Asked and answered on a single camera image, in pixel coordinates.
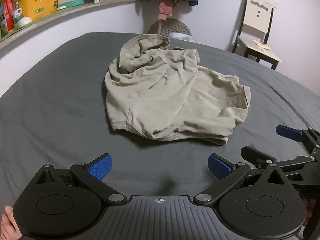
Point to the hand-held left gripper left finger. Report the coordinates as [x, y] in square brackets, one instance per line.
[101, 166]

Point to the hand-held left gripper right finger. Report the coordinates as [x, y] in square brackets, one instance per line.
[218, 166]

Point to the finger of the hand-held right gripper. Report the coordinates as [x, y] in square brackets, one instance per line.
[255, 156]
[287, 132]

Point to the olive green t-shirt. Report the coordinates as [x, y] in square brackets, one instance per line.
[162, 92]

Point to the grey bed sheet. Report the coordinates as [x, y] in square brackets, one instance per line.
[62, 105]

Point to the yellow item on chair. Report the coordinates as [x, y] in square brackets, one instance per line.
[261, 44]

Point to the person's foot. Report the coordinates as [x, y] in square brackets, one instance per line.
[8, 222]

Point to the clear plastic bag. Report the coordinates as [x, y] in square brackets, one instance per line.
[183, 37]

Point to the grey bumpy round cushion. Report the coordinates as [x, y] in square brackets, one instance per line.
[175, 27]

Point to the pink cloth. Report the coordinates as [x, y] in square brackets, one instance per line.
[165, 8]

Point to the green label plastic bottle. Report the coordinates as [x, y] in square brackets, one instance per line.
[18, 12]

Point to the yellow cardboard box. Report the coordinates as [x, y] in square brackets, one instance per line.
[37, 2]

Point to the red snack package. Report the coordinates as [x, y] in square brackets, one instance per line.
[9, 15]

